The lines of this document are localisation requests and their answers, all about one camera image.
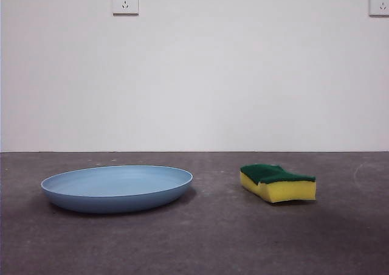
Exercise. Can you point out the blue round plate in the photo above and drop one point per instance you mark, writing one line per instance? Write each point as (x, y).
(115, 190)

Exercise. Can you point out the yellow sponge with green scourer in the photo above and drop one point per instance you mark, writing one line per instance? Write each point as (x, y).
(285, 191)

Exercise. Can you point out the white wall socket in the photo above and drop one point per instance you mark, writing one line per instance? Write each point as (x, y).
(125, 1)
(380, 2)

